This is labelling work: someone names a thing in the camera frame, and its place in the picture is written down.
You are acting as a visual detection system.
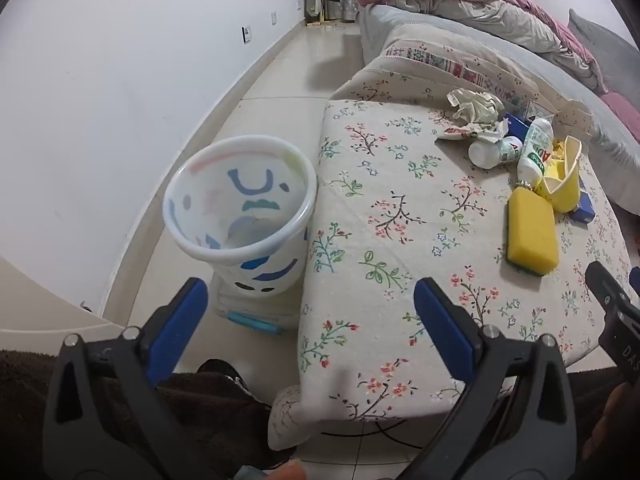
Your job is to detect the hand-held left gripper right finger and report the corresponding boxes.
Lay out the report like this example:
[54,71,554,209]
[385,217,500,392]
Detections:
[400,276,581,480]

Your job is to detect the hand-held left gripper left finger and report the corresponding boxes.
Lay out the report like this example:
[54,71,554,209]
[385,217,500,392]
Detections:
[42,276,221,480]

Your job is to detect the yellow sponge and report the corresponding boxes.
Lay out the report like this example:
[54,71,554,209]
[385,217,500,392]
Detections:
[506,187,561,277]

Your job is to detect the yellow snack bag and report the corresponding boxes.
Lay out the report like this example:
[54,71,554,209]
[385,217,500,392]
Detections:
[535,135,584,213]

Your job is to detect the white patterned trash bin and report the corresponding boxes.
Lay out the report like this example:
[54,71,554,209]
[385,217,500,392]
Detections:
[162,135,318,296]

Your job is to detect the white bottle with green label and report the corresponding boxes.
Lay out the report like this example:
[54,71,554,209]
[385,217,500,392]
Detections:
[515,117,556,193]

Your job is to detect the small white bottle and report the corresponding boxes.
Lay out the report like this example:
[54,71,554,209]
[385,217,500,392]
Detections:
[467,135,523,168]

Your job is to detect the white printed carton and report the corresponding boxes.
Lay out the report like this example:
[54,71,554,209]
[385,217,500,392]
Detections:
[522,100,556,122]

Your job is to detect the cream green wrapper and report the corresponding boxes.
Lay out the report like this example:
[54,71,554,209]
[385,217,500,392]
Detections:
[435,87,508,143]

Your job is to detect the person's right hand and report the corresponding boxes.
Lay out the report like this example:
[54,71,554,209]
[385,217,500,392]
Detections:
[600,385,640,463]

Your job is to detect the person's left hand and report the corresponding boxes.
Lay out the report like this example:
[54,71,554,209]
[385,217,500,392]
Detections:
[272,460,307,480]

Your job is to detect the black shoe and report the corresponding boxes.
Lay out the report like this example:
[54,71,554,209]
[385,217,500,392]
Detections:
[197,358,261,403]

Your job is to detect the clear box with blue latch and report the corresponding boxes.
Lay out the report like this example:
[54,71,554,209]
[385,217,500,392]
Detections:
[212,272,301,335]

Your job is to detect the floral tablecloth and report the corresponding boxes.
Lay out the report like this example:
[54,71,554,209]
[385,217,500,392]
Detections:
[267,22,636,453]

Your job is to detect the white furniture panel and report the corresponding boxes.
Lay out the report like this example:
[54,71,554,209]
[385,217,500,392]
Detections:
[0,255,128,353]

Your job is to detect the dark brown shaggy rug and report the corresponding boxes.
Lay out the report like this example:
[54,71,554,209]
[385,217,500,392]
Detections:
[0,347,640,480]

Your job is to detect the pink pillow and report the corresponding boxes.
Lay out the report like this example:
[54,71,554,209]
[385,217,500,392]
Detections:
[600,91,640,131]

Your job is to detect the bed with grey sheet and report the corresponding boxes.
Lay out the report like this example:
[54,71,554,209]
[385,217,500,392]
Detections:
[357,2,640,211]

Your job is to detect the grey quilted pillow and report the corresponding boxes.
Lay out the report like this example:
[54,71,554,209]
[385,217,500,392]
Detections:
[567,7,640,106]

